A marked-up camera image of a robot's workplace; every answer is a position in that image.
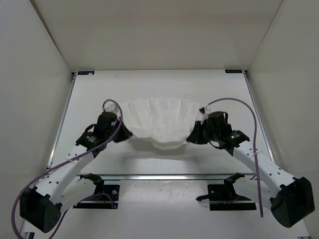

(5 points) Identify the white pleated skirt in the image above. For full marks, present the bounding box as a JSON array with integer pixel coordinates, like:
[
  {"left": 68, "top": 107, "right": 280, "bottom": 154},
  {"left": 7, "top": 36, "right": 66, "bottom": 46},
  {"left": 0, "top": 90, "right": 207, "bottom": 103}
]
[{"left": 120, "top": 97, "right": 200, "bottom": 150}]

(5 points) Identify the blue table label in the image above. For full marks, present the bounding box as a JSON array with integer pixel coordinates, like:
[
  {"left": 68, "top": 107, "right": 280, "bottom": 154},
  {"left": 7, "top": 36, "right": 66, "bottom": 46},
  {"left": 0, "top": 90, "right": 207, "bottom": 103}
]
[
  {"left": 77, "top": 71, "right": 95, "bottom": 75},
  {"left": 225, "top": 69, "right": 242, "bottom": 74}
]

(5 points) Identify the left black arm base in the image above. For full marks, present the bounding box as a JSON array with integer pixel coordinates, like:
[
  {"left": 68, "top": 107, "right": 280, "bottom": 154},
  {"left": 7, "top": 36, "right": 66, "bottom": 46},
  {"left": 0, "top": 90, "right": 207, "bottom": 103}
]
[{"left": 73, "top": 173, "right": 120, "bottom": 210}]

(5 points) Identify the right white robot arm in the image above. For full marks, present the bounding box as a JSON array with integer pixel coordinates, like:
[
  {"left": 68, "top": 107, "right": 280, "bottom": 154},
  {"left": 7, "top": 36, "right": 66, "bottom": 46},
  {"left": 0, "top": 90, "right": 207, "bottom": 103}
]
[{"left": 187, "top": 111, "right": 315, "bottom": 228}]

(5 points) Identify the right blue table label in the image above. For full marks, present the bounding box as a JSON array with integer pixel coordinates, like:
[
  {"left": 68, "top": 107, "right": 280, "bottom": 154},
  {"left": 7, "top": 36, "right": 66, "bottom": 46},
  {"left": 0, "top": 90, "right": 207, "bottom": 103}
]
[{"left": 225, "top": 69, "right": 242, "bottom": 74}]

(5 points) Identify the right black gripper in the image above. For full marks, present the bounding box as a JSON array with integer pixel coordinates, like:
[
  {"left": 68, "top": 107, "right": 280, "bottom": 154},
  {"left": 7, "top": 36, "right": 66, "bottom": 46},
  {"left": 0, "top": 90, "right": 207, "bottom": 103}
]
[{"left": 186, "top": 121, "right": 220, "bottom": 145}]

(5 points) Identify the left blue table label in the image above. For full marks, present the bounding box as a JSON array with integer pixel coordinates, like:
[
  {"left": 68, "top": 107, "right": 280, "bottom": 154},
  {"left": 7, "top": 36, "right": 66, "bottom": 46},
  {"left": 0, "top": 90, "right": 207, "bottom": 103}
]
[{"left": 77, "top": 71, "right": 95, "bottom": 75}]

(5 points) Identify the aluminium table rail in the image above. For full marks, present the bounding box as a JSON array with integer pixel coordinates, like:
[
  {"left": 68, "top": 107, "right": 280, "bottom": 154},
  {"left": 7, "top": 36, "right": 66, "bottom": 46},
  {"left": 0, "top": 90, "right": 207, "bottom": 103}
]
[{"left": 77, "top": 173, "right": 252, "bottom": 182}]

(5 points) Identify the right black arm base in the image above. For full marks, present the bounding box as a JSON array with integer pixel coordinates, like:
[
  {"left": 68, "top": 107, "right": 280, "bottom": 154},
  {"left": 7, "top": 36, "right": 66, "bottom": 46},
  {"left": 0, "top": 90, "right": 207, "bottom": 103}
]
[{"left": 196, "top": 172, "right": 257, "bottom": 211}]

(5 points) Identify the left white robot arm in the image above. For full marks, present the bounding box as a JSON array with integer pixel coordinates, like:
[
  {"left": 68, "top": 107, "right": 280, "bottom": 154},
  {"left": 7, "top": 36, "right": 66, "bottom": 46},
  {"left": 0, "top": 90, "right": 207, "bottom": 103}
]
[{"left": 18, "top": 100, "right": 132, "bottom": 233}]

